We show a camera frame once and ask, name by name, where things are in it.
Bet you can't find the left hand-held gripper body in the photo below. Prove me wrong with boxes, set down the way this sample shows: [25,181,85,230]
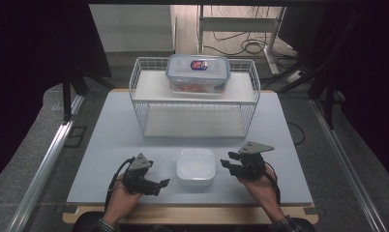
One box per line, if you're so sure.
[121,152,156,195]

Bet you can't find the white metal desk frame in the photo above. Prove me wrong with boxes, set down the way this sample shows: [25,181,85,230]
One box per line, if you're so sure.
[196,4,287,77]

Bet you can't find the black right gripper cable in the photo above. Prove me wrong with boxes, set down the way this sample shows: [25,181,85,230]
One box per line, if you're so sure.
[262,160,283,206]

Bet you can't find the thin black floor cable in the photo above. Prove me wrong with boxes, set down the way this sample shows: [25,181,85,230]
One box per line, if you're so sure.
[286,121,306,146]

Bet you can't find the white power strip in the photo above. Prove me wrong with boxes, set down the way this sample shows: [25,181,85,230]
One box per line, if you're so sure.
[284,70,304,85]

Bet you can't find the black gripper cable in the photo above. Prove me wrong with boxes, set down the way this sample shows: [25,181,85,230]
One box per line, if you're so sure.
[104,156,136,212]
[262,160,283,206]

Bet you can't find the clear plastic lidded container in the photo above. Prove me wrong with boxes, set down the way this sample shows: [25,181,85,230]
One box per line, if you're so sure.
[165,53,232,96]

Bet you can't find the white square bowl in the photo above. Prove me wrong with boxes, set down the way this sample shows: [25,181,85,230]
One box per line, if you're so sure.
[175,147,217,189]

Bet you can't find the black floor cables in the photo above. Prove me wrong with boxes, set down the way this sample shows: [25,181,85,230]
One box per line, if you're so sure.
[203,5,297,58]

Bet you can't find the person's right hand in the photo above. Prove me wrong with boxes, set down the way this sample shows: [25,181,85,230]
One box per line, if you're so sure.
[236,164,285,224]

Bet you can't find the person's left hand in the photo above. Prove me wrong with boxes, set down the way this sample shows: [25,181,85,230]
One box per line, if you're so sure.
[103,175,144,226]

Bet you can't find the dark curtain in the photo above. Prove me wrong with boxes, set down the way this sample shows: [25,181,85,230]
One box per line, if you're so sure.
[0,0,113,189]
[278,5,389,189]

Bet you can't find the aluminium rail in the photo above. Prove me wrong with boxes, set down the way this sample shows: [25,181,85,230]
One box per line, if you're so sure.
[5,94,86,232]
[309,98,389,232]

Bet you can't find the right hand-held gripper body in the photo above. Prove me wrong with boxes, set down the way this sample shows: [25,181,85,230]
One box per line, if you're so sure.
[231,140,276,181]

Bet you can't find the white wire shelf rack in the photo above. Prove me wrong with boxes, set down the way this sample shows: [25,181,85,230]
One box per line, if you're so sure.
[128,56,262,140]

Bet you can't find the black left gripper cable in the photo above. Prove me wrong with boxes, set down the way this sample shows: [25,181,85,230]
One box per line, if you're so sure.
[104,156,136,212]

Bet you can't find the black metal stand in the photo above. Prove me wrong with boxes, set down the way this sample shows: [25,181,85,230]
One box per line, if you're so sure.
[275,60,345,131]
[61,62,117,126]

